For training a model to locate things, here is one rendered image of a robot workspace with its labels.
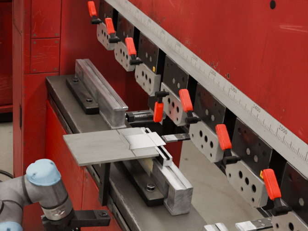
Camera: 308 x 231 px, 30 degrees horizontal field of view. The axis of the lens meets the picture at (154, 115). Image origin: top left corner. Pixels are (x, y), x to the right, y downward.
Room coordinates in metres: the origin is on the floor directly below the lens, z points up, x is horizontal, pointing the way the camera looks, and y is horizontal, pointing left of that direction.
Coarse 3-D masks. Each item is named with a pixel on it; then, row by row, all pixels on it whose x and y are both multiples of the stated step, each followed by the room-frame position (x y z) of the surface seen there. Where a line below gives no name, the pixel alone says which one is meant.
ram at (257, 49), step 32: (128, 0) 1.85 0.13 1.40; (160, 0) 1.63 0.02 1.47; (192, 0) 1.45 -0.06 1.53; (224, 0) 1.32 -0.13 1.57; (256, 0) 1.21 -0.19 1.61; (288, 0) 1.11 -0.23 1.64; (192, 32) 1.43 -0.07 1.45; (224, 32) 1.30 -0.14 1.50; (256, 32) 1.19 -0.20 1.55; (288, 32) 1.09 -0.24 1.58; (224, 64) 1.28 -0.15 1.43; (256, 64) 1.17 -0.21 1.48; (288, 64) 1.07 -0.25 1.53; (224, 96) 1.26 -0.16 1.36; (256, 96) 1.15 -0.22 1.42; (288, 96) 1.05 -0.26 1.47; (256, 128) 1.13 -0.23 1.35; (288, 128) 1.03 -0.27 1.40; (288, 160) 1.01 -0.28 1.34
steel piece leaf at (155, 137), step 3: (153, 132) 1.70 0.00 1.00; (150, 135) 1.68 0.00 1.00; (153, 135) 1.68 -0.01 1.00; (156, 135) 1.69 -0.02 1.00; (153, 138) 1.66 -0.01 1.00; (156, 138) 1.67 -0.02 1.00; (159, 138) 1.67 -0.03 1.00; (153, 141) 1.65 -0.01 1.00; (156, 141) 1.65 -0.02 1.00; (159, 141) 1.65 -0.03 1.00; (162, 141) 1.65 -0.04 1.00; (156, 144) 1.63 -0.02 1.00; (159, 144) 1.63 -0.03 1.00; (162, 144) 1.63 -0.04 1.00; (165, 144) 1.63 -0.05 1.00
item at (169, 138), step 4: (164, 136) 1.68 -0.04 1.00; (168, 136) 1.69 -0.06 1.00; (172, 136) 1.69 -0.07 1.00; (176, 136) 1.69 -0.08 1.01; (180, 136) 1.70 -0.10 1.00; (184, 136) 1.70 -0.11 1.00; (188, 136) 1.70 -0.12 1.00; (164, 140) 1.66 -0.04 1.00; (168, 140) 1.66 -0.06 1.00; (172, 140) 1.67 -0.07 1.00; (176, 140) 1.67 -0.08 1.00; (180, 140) 1.68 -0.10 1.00; (184, 140) 1.69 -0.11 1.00
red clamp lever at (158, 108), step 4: (156, 92) 1.49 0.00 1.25; (160, 92) 1.49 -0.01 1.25; (164, 92) 1.49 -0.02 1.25; (168, 92) 1.50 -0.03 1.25; (156, 96) 1.48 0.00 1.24; (160, 96) 1.48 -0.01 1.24; (164, 96) 1.49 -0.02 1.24; (160, 100) 1.49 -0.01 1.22; (156, 104) 1.49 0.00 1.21; (160, 104) 1.49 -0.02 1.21; (156, 108) 1.48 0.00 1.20; (160, 108) 1.49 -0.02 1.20; (156, 112) 1.48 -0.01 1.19; (160, 112) 1.49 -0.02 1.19; (156, 116) 1.48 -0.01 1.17; (160, 116) 1.49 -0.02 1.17; (156, 120) 1.48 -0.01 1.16; (160, 120) 1.49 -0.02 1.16
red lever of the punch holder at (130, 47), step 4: (128, 40) 1.72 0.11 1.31; (132, 40) 1.73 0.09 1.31; (128, 44) 1.71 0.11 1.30; (132, 44) 1.72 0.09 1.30; (128, 48) 1.70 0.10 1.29; (132, 48) 1.71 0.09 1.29; (128, 52) 1.70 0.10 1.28; (132, 52) 1.70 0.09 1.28; (132, 56) 1.69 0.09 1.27; (132, 60) 1.67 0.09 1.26; (136, 60) 1.68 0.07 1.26; (140, 60) 1.69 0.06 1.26; (132, 64) 1.67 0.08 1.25; (136, 64) 1.67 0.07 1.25
